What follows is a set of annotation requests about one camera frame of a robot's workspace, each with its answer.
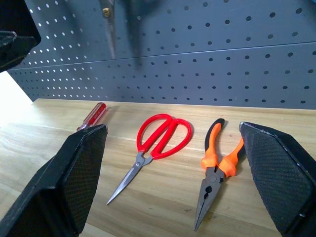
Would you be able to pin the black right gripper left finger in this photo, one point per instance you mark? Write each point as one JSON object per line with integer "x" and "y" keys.
{"x": 61, "y": 187}

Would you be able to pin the grey metal pegboard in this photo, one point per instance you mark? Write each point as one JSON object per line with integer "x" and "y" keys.
{"x": 197, "y": 74}

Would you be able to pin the orange black needle-nose pliers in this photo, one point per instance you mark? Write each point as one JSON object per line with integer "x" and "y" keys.
{"x": 209, "y": 182}

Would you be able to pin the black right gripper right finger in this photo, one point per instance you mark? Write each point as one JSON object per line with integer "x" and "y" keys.
{"x": 281, "y": 177}

